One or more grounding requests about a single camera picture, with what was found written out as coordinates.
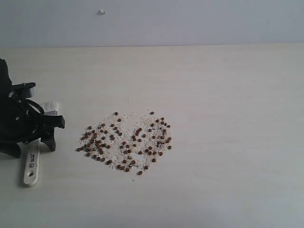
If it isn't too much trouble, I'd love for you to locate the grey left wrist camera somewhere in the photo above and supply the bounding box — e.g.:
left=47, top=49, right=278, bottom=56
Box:
left=9, top=82, right=36, bottom=98

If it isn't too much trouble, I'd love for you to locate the white blob on wall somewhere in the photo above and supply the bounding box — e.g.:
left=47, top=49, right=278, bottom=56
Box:
left=98, top=9, right=106, bottom=15

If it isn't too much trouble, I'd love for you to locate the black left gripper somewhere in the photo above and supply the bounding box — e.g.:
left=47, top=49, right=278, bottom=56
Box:
left=0, top=59, right=65, bottom=159

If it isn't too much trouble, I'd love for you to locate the red beans and rice pile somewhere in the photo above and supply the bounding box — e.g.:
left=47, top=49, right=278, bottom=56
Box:
left=76, top=111, right=172, bottom=175

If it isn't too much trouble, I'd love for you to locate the white paint brush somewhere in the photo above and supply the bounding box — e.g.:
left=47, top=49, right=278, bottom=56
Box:
left=22, top=102, right=60, bottom=187

